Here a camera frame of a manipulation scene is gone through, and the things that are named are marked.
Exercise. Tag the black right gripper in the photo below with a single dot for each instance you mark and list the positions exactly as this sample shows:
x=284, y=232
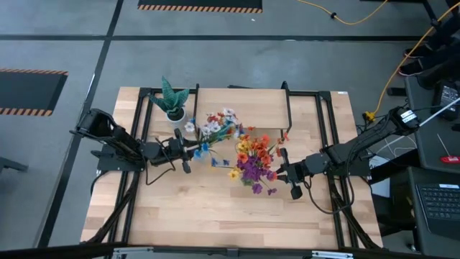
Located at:
x=294, y=172

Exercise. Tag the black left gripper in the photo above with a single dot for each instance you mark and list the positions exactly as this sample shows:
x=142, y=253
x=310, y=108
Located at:
x=176, y=149

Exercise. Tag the blue artificial flower bunch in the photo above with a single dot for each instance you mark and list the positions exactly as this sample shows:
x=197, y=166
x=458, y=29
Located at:
x=205, y=147

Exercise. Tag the orange artificial flower bunch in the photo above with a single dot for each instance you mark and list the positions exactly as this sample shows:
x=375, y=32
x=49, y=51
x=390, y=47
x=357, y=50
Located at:
x=258, y=147

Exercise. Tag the red artificial flower bunch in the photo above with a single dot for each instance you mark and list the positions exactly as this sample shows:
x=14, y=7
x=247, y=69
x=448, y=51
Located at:
x=213, y=118

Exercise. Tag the yellow artificial flower bunch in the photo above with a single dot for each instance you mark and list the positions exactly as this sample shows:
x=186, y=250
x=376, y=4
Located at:
x=244, y=145

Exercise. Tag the yellow single-stem artificial flower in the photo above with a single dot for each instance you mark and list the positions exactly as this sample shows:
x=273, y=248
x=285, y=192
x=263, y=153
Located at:
x=234, y=174

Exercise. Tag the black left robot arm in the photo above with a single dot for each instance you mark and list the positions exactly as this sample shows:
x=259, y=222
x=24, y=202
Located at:
x=115, y=136

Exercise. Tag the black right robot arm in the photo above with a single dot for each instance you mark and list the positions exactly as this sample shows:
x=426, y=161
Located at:
x=366, y=144

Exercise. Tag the wooden shelf with black legs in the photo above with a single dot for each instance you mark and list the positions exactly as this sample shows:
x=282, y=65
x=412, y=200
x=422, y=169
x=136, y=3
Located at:
x=258, y=104

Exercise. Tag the snake plant in white pot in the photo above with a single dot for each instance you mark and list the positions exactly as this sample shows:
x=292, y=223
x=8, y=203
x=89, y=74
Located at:
x=172, y=100

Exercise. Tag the black hazard-striped floor mat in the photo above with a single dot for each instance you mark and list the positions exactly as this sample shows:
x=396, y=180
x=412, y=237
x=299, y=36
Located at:
x=199, y=3
x=28, y=90

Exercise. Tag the black laptop keyboard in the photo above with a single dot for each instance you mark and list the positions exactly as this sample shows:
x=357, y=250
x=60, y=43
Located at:
x=440, y=205

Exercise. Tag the person's shoe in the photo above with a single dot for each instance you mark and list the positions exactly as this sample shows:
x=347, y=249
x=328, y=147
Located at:
x=417, y=52
x=411, y=68

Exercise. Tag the black device with label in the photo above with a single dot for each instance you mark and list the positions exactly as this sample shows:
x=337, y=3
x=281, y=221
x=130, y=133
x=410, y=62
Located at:
x=445, y=99

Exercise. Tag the black aluminium table frame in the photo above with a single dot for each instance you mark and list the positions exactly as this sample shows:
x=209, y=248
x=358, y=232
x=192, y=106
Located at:
x=137, y=115

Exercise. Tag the silver aluminium bracket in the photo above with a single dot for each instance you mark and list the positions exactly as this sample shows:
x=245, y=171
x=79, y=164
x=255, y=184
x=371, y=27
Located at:
x=133, y=252
x=332, y=254

